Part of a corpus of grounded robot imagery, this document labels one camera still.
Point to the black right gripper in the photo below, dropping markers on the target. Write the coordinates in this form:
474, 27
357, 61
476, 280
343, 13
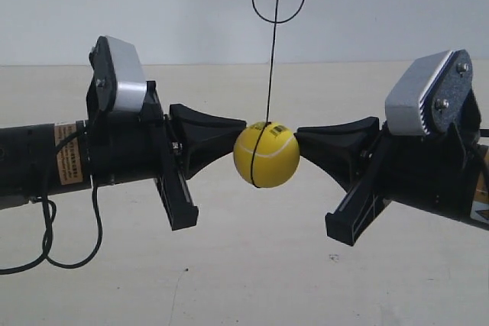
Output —
437, 175

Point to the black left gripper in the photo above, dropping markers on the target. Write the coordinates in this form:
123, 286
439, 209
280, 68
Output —
126, 147

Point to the yellow tennis ball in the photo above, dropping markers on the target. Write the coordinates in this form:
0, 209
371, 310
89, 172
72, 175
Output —
266, 155

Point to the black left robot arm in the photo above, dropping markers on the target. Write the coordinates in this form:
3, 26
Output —
48, 158

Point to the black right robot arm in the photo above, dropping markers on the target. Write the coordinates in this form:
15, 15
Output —
482, 184

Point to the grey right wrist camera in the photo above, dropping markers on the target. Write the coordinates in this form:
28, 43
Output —
429, 96

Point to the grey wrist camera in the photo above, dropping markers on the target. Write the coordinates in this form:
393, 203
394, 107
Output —
429, 96
120, 83

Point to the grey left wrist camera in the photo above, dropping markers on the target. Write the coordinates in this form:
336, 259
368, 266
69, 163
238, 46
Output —
120, 83

